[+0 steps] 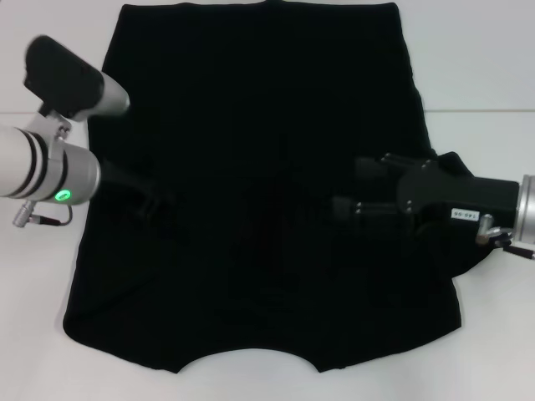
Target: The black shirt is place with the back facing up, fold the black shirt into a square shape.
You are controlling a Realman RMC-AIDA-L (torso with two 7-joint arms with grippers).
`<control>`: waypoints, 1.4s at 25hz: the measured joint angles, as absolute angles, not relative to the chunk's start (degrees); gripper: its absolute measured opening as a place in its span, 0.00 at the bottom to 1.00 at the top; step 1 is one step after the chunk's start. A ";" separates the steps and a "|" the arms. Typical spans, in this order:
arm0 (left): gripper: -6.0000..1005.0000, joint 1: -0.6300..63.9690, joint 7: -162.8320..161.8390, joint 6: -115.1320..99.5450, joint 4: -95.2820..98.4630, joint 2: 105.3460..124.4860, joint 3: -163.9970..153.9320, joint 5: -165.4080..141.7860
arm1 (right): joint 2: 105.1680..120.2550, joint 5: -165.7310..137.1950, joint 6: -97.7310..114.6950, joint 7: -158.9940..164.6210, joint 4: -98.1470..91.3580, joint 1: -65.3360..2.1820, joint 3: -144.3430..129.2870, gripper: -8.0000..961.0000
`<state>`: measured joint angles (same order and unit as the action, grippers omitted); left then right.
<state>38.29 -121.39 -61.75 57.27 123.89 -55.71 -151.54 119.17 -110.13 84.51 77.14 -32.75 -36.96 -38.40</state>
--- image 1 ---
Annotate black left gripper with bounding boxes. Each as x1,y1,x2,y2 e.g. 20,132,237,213
98,157,169,219

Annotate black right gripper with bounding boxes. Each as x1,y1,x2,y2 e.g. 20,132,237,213
332,152,522,238

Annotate black t-shirt with FREE print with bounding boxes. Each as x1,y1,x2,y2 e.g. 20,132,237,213
61,0,502,373

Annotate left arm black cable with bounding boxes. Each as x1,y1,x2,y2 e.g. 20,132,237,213
12,199,74,230

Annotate silver black wrist camera box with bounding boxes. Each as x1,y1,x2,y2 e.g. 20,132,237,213
23,34,132,123

